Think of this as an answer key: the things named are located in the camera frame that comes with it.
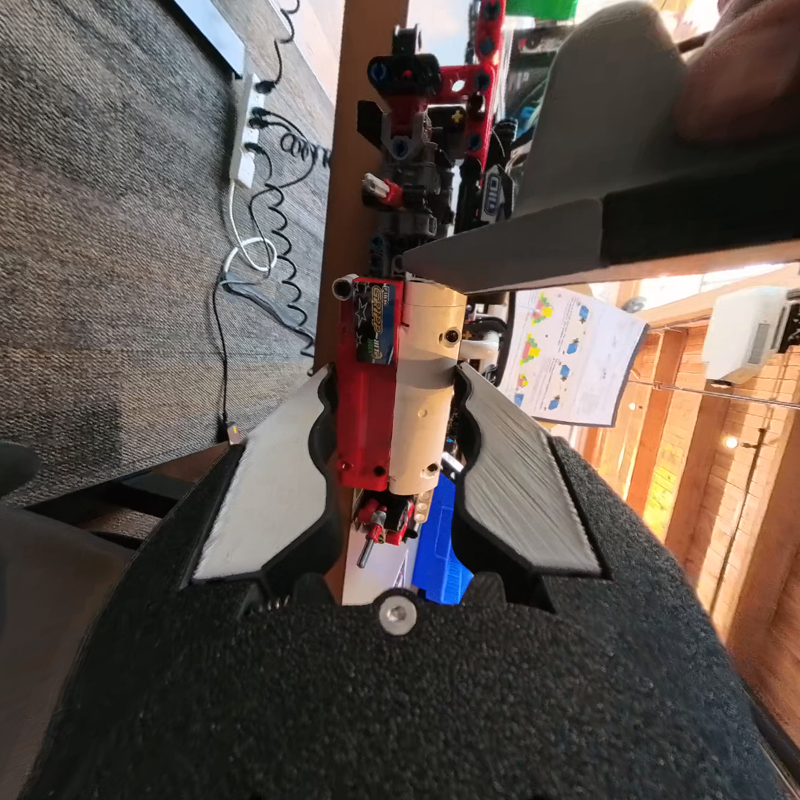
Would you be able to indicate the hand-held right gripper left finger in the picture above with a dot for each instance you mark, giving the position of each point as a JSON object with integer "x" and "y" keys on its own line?
{"x": 262, "y": 500}

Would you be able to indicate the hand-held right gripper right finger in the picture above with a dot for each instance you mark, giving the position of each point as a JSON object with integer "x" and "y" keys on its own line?
{"x": 531, "y": 500}

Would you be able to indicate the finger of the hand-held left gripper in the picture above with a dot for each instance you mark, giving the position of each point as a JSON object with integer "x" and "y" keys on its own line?
{"x": 512, "y": 250}

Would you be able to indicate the red white brick subassembly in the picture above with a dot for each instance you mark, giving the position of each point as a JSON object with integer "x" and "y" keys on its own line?
{"x": 365, "y": 406}

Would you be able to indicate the toy brick race car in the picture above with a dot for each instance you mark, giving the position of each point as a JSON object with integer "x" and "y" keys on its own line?
{"x": 475, "y": 81}

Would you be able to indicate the person's left hand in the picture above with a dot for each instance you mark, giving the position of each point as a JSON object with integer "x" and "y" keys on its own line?
{"x": 744, "y": 69}

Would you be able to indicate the blue plastic bin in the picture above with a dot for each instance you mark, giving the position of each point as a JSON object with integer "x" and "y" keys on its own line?
{"x": 437, "y": 550}

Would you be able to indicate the white box device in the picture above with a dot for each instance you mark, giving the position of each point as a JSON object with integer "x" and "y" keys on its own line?
{"x": 744, "y": 331}

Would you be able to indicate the printed instruction sheet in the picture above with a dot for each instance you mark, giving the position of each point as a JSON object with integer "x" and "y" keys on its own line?
{"x": 581, "y": 362}

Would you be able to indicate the green sheet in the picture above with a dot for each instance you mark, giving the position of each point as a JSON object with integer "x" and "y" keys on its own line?
{"x": 540, "y": 6}

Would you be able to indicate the white power strip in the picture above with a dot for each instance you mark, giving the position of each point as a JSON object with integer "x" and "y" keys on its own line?
{"x": 242, "y": 169}

